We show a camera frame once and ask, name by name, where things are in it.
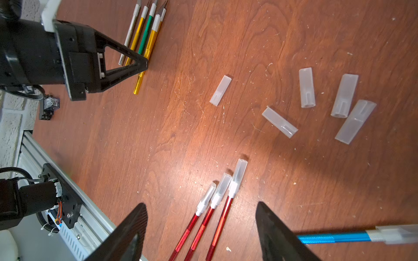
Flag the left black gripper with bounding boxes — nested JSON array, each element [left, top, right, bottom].
[[53, 21, 148, 101]]

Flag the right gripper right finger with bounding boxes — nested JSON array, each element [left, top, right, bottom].
[[255, 201, 319, 261]]

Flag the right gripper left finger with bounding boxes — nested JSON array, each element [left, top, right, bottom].
[[87, 203, 148, 261]]

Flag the yellow carving knife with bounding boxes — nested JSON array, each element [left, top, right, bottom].
[[133, 15, 160, 95], [130, 1, 150, 51], [157, 0, 169, 29]]

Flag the green carving knife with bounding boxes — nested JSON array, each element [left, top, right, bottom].
[[138, 0, 158, 55]]

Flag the translucent protective cap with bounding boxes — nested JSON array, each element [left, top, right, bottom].
[[210, 75, 232, 106], [331, 74, 359, 119], [335, 100, 377, 145], [262, 107, 298, 138], [299, 67, 316, 108]]

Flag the blue carving knife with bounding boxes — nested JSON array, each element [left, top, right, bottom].
[[297, 224, 418, 245]]

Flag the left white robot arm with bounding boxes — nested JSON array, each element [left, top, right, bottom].
[[1, 1, 148, 101]]

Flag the red carving knife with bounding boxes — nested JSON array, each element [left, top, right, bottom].
[[206, 159, 248, 261], [168, 182, 217, 261], [184, 173, 232, 261]]

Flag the small black clamp piece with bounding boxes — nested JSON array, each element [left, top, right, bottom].
[[39, 95, 61, 120]]

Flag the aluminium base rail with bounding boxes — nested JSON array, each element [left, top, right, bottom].
[[18, 131, 116, 261]]

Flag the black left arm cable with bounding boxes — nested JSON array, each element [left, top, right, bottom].
[[0, 84, 46, 101]]

